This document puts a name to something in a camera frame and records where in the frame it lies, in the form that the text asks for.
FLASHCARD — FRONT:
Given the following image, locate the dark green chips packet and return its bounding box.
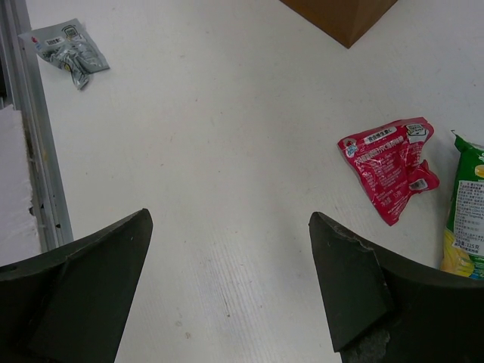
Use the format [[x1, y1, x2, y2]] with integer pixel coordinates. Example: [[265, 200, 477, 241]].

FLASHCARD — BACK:
[[441, 135, 483, 280]]

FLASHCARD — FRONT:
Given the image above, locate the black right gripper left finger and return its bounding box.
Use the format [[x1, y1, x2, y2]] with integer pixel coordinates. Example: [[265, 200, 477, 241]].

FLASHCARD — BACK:
[[1, 209, 153, 362]]

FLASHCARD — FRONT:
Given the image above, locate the red snack packet far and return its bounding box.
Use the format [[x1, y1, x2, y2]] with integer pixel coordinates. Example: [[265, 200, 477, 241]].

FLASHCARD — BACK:
[[337, 117, 439, 226]]

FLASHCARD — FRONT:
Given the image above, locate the brown paper bag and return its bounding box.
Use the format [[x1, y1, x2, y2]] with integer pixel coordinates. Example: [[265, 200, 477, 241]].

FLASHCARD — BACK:
[[281, 0, 397, 49]]

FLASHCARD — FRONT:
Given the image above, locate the silver snack packet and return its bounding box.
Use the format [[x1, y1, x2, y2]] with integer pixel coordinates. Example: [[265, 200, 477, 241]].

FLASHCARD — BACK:
[[19, 18, 110, 90]]

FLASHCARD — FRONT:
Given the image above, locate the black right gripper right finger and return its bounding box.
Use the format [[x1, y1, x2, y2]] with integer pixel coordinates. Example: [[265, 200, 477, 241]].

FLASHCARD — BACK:
[[309, 212, 483, 362]]

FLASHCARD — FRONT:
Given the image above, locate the aluminium table edge rail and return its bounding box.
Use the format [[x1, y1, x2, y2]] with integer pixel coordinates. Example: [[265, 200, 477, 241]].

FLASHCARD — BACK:
[[1, 1, 73, 252]]

